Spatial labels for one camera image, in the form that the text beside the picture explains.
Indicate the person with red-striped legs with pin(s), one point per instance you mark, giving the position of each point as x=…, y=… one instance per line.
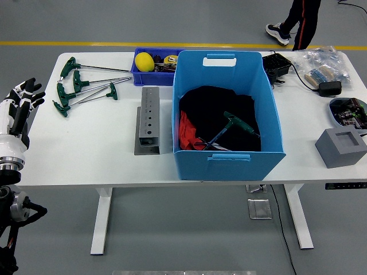
x=304, y=28

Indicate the beige resistor strip bundle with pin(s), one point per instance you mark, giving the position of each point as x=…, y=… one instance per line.
x=318, y=76

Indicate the clear plastic parts bag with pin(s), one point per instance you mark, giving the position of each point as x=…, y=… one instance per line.
x=324, y=57

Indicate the grey metal tool rack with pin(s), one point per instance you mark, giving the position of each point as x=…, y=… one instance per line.
x=155, y=114

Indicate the black power adapter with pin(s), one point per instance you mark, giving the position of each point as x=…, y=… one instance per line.
x=329, y=88

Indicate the yellow tape measure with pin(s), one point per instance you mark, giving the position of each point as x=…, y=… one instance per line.
x=170, y=59

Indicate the grey foam block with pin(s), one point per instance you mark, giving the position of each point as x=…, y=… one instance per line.
x=329, y=149

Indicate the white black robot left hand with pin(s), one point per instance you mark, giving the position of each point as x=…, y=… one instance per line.
x=8, y=143

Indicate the large blue folding box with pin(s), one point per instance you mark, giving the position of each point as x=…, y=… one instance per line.
x=229, y=169

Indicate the white table leg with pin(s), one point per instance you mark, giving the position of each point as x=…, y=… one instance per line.
x=301, y=223
x=101, y=223

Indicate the dark small parts pile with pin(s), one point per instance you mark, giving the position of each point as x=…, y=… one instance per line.
x=164, y=68

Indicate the electronic parts pile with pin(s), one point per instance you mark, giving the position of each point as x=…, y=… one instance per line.
x=349, y=114

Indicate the small blue plastic bin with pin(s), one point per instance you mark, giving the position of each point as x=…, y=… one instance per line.
x=155, y=78

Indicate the black table control panel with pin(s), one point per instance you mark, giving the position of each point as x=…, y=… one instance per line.
x=344, y=186

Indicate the black cloth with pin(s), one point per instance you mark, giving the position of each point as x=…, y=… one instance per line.
x=206, y=114

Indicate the small metal floor plate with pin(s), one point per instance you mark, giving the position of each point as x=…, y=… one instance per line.
x=256, y=188

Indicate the red cloth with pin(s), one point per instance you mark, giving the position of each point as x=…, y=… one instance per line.
x=186, y=131

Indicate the pale blue oval tray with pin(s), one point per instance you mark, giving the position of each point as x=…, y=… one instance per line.
x=332, y=116

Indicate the black charger tray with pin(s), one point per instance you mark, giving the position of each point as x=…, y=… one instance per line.
x=276, y=64

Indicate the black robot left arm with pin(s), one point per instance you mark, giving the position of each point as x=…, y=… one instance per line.
x=10, y=174

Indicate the yellow lemon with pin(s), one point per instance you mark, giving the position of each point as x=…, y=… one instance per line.
x=144, y=61

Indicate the square metal floor plate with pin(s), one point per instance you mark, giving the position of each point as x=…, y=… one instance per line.
x=259, y=209

